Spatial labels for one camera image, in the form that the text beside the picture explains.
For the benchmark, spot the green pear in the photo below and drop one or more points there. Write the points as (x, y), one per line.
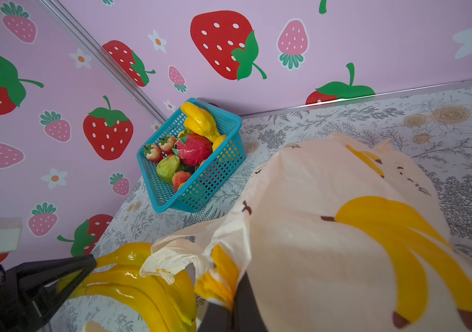
(168, 167)

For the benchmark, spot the strawberry fake fruit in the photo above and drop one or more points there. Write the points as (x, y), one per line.
(152, 152)

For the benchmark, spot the red dragon fruit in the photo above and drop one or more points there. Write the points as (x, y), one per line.
(192, 149)

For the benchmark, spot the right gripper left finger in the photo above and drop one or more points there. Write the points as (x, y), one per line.
(32, 293)

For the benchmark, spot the beige plastic bag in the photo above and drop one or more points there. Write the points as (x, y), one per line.
(333, 236)

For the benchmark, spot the small yellow banana bunch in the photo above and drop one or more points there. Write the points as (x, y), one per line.
(201, 122)

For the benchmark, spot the red peach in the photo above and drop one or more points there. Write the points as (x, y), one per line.
(179, 178)

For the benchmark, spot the teal plastic basket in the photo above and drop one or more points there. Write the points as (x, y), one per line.
(204, 183)

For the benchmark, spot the large yellow banana bunch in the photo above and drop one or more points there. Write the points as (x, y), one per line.
(163, 306)

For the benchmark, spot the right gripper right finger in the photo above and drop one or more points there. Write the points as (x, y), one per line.
(245, 316)

